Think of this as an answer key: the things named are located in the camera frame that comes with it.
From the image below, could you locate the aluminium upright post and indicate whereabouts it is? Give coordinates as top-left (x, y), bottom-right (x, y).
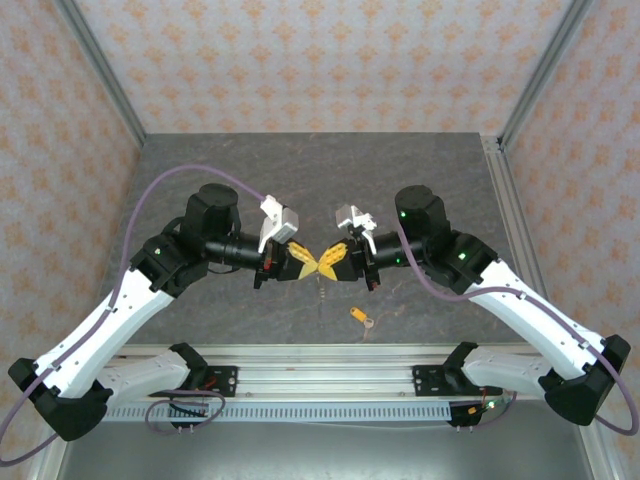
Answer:
top-left (498, 0), bottom-right (594, 152)
top-left (53, 0), bottom-right (148, 148)

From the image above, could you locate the aluminium frame leg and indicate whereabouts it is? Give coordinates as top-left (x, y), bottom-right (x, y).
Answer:
top-left (571, 419), bottom-right (619, 480)
top-left (27, 429), bottom-right (77, 480)

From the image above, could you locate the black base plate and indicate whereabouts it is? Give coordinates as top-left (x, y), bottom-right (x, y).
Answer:
top-left (410, 364), bottom-right (454, 399)
top-left (197, 365), bottom-right (240, 399)

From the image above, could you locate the black electronics bracket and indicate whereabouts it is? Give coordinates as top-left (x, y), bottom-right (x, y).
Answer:
top-left (446, 401), bottom-right (485, 432)

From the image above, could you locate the slotted grey cable duct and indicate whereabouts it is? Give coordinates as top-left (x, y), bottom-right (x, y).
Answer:
top-left (74, 403), bottom-right (506, 425)

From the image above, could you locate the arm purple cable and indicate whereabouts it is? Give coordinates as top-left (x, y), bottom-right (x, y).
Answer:
top-left (0, 163), bottom-right (267, 465)
top-left (397, 227), bottom-right (640, 437)

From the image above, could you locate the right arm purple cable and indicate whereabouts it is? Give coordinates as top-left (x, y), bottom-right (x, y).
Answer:
top-left (397, 227), bottom-right (640, 437)

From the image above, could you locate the aluminium side rail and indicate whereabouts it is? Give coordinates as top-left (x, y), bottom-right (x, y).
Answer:
top-left (480, 135), bottom-right (569, 362)

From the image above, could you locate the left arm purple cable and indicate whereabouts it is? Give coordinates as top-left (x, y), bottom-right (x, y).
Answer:
top-left (0, 163), bottom-right (267, 465)

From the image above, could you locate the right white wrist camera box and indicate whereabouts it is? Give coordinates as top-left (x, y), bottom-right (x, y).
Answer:
top-left (334, 203), bottom-right (379, 252)

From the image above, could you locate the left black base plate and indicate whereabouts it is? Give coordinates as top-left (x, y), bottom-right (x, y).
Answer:
top-left (197, 365), bottom-right (240, 399)

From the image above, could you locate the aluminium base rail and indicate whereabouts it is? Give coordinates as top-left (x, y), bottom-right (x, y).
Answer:
top-left (53, 343), bottom-right (599, 402)

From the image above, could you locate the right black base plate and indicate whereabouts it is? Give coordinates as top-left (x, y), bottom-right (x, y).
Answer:
top-left (410, 364), bottom-right (454, 399)

